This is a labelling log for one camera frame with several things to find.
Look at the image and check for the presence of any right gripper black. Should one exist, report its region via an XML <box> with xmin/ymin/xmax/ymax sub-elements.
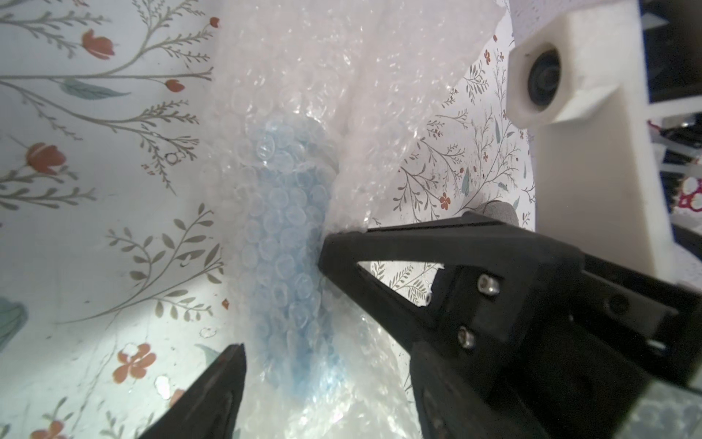
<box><xmin>482</xmin><ymin>254</ymin><xmax>701</xmax><ymax>438</ymax></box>

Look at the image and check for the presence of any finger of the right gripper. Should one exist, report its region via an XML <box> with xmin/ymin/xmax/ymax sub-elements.
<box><xmin>319</xmin><ymin>214</ymin><xmax>583</xmax><ymax>379</ymax></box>

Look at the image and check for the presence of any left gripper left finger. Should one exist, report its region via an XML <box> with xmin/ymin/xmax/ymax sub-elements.
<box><xmin>141</xmin><ymin>344</ymin><xmax>247</xmax><ymax>439</ymax></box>

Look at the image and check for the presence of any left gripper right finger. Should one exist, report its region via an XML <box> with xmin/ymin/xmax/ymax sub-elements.
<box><xmin>409</xmin><ymin>342</ymin><xmax>548</xmax><ymax>438</ymax></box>

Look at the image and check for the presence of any blue ribbed vase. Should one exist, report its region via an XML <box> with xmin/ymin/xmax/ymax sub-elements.
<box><xmin>239</xmin><ymin>115</ymin><xmax>336</xmax><ymax>399</ymax></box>

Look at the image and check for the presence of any bubble wrap sheet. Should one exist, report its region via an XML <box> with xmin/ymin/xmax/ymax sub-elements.
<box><xmin>205</xmin><ymin>1</ymin><xmax>504</xmax><ymax>438</ymax></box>

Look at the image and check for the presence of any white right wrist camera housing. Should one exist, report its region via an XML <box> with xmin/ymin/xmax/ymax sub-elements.
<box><xmin>506</xmin><ymin>1</ymin><xmax>678</xmax><ymax>283</ymax></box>

